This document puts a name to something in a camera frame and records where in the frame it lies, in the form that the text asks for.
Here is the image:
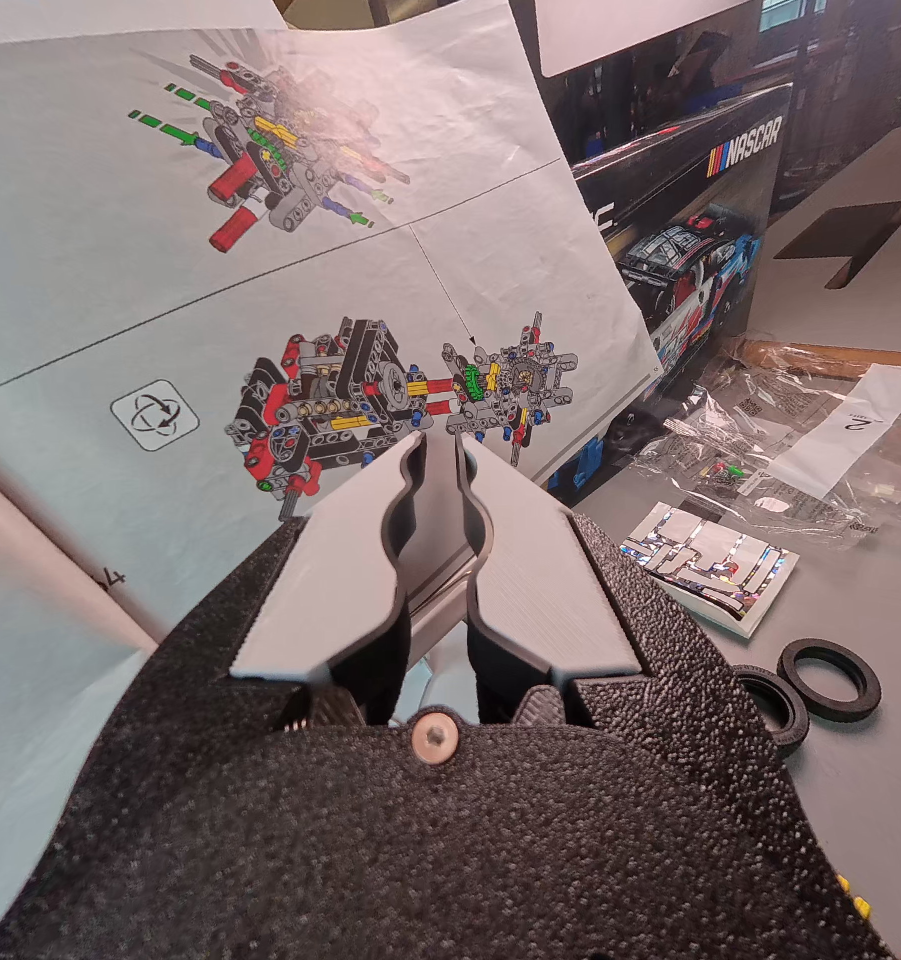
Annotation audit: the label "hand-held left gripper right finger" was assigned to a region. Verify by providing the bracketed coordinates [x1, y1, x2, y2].
[454, 433, 643, 727]

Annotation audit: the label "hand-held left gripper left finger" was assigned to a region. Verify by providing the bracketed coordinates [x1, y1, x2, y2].
[227, 431, 429, 727]

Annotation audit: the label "building instruction booklet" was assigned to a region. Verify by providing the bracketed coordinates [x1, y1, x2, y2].
[0, 0, 665, 957]

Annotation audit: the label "grey desk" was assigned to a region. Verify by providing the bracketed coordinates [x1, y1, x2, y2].
[548, 352, 901, 960]

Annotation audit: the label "shiny sticker sheet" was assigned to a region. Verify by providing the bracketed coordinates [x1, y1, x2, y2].
[620, 500, 802, 640]

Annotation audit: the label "crumpled clear plastic bag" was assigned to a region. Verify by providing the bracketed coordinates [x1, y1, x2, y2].
[630, 375, 782, 481]

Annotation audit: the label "black rubber toy tire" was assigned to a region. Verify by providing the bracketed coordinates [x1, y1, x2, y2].
[731, 663, 812, 760]
[776, 636, 884, 724]

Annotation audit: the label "clear plastic bags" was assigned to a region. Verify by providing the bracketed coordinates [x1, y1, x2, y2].
[720, 360, 901, 541]

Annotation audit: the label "black toy car set box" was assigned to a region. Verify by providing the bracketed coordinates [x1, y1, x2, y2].
[544, 81, 797, 505]

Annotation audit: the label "cluster of yellow white pieces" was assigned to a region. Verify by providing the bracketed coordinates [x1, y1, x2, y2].
[835, 871, 874, 922]

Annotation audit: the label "grey table with cutout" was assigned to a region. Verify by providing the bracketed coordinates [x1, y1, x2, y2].
[746, 120, 901, 376]

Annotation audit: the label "small white light panel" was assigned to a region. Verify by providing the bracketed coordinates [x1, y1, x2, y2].
[533, 0, 731, 78]

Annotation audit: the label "dark framed window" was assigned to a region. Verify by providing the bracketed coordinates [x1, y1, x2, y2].
[758, 0, 830, 33]

